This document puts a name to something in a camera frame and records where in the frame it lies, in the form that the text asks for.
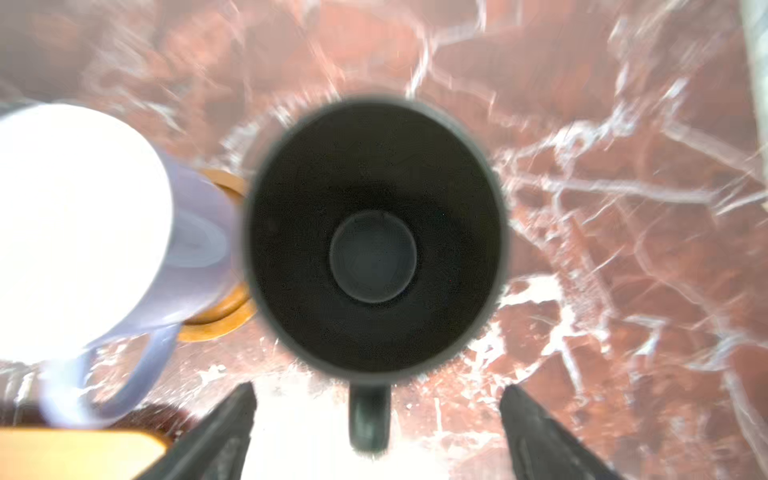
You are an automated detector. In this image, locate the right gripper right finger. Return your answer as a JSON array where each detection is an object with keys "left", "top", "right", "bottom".
[{"left": 499, "top": 385, "right": 621, "bottom": 480}]

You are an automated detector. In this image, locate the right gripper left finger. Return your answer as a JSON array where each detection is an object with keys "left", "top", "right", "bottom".
[{"left": 139, "top": 382, "right": 257, "bottom": 480}]

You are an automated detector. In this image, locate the round wooden saucer coaster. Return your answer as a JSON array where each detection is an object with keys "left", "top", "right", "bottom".
[{"left": 178, "top": 169, "right": 257, "bottom": 343}]

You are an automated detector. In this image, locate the purple mug white inside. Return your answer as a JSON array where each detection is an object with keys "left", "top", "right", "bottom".
[{"left": 1, "top": 103, "right": 240, "bottom": 429}]

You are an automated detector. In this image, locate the black mug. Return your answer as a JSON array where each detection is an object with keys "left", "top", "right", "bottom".
[{"left": 242, "top": 96, "right": 509, "bottom": 454}]

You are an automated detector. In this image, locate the orange rectangular tray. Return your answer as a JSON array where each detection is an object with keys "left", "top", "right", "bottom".
[{"left": 1, "top": 427, "right": 170, "bottom": 479}]

